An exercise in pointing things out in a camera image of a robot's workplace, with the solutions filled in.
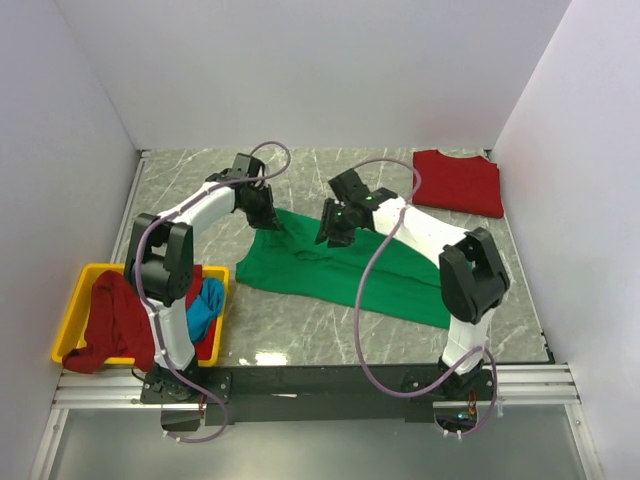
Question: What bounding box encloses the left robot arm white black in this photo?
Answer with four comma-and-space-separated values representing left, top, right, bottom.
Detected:
125, 181, 280, 402

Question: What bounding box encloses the green t shirt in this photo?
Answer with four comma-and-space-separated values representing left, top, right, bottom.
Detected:
236, 209, 450, 329

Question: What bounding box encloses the folded red t shirt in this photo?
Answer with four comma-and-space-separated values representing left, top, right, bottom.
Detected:
412, 150, 504, 219

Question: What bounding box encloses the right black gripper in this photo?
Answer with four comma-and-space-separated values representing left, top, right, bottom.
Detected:
314, 199, 355, 250

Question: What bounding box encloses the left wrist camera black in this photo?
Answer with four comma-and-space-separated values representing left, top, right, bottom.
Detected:
230, 153, 265, 179

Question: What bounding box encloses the blue t shirt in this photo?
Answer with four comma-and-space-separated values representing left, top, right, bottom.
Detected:
186, 277, 226, 344

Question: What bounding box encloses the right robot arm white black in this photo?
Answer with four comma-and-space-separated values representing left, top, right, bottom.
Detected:
316, 197, 510, 399

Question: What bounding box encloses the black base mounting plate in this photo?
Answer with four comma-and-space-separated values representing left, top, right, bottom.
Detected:
140, 365, 495, 431

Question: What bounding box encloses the crumpled red t shirt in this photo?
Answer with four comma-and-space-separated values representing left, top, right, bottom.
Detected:
63, 265, 204, 375

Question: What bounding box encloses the yellow plastic bin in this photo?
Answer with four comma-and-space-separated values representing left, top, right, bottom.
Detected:
51, 263, 230, 373

